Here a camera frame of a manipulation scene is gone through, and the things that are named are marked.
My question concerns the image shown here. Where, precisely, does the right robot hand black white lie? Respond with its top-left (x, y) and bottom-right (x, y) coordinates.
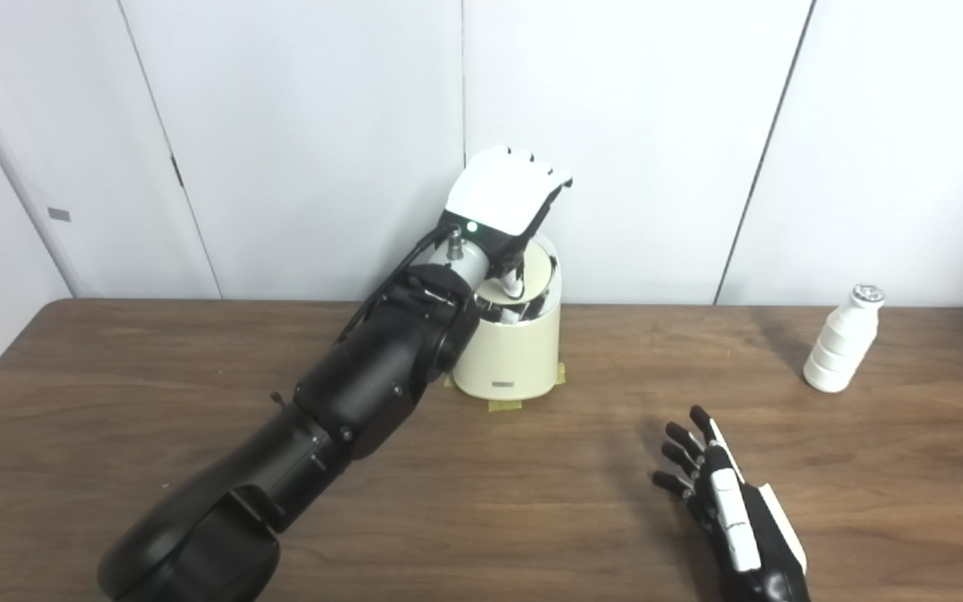
top-left (651, 406), bottom-right (810, 602)

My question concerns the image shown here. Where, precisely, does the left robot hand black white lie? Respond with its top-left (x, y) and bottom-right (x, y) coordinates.
top-left (440, 146), bottom-right (574, 298)

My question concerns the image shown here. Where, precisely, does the round cream bin lid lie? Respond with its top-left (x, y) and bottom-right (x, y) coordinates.
top-left (481, 238), bottom-right (553, 319)

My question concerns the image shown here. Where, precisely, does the small white plastic bottle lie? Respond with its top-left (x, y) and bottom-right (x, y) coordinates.
top-left (802, 284), bottom-right (885, 393)

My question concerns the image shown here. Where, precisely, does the cream-colored bin body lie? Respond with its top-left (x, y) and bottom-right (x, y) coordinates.
top-left (448, 234), bottom-right (563, 400)

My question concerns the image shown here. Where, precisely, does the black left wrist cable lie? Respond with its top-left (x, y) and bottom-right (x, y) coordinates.
top-left (338, 224), bottom-right (457, 344)

